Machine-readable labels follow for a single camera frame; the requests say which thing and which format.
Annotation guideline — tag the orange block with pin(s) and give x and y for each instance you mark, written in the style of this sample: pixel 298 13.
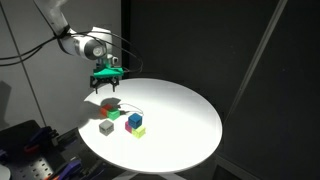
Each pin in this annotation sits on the orange block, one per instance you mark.
pixel 105 109

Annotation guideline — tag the gray block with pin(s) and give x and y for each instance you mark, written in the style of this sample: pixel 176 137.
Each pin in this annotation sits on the gray block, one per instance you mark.
pixel 106 127

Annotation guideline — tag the gray slanted pole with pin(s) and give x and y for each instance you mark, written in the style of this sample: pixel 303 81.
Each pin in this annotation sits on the gray slanted pole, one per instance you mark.
pixel 256 55

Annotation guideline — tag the pink block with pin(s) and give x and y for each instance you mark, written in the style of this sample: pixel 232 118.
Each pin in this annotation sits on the pink block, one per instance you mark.
pixel 127 127

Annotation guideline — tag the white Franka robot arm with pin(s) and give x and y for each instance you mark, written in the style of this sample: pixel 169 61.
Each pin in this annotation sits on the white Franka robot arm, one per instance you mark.
pixel 75 45

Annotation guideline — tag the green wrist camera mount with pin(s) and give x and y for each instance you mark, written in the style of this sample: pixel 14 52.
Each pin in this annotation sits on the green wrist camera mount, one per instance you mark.
pixel 108 72

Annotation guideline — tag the white rounded object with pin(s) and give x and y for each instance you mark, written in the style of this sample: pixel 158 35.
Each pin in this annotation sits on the white rounded object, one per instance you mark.
pixel 4 173

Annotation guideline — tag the purple spring clamp orange tips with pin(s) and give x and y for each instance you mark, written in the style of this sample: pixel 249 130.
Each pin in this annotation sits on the purple spring clamp orange tips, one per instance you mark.
pixel 71 166
pixel 38 136

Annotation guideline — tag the blue block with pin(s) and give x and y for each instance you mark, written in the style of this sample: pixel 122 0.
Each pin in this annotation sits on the blue block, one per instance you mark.
pixel 135 120

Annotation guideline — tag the yellow-green block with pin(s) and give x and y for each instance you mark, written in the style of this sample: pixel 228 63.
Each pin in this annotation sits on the yellow-green block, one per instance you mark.
pixel 139 132

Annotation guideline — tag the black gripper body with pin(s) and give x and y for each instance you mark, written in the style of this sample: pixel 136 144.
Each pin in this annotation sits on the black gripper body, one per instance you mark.
pixel 105 81

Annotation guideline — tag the green block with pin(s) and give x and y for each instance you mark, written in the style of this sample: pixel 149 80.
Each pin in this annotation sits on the green block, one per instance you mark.
pixel 114 115

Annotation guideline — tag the blue orange clamps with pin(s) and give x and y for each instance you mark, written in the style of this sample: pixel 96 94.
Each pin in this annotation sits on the blue orange clamps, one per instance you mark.
pixel 36 168

